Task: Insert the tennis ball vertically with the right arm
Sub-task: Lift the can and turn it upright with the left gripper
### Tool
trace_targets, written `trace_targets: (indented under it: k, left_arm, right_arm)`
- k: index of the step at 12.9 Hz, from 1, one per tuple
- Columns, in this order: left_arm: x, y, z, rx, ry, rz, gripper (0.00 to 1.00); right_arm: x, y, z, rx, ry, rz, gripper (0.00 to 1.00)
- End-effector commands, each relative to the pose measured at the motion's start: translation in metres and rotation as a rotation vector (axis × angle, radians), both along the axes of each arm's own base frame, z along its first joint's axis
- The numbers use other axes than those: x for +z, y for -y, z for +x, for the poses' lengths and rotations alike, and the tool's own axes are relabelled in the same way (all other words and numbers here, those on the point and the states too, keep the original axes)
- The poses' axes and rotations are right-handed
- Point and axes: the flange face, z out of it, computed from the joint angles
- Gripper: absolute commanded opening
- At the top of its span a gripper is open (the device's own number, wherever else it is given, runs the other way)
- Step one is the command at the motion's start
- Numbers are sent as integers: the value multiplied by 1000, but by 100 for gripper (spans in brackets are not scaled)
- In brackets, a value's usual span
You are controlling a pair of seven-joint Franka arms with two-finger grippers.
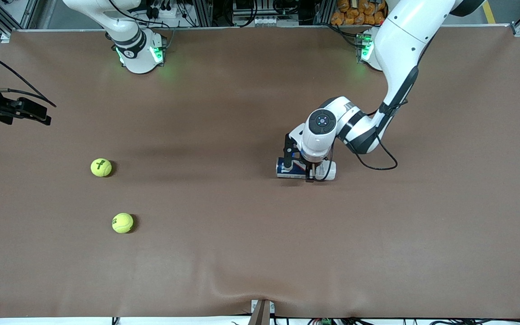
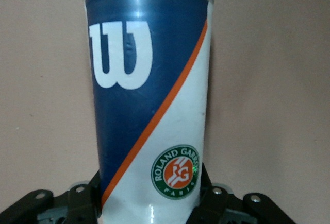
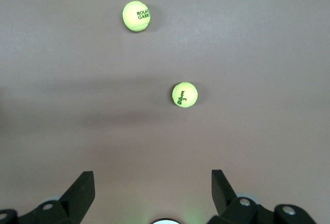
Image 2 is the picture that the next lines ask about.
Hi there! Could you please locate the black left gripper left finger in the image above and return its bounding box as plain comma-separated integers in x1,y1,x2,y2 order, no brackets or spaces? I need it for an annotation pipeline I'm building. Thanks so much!
0,169,104,224

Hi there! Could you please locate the brown table mat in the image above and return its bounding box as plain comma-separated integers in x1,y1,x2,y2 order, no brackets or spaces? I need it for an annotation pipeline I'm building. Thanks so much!
0,0,330,224

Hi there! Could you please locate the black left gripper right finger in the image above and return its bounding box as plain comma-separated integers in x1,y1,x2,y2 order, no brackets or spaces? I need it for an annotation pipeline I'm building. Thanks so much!
189,162,296,224

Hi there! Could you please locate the blue white tennis ball can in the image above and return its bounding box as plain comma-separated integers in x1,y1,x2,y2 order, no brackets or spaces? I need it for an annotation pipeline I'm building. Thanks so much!
82,0,215,224

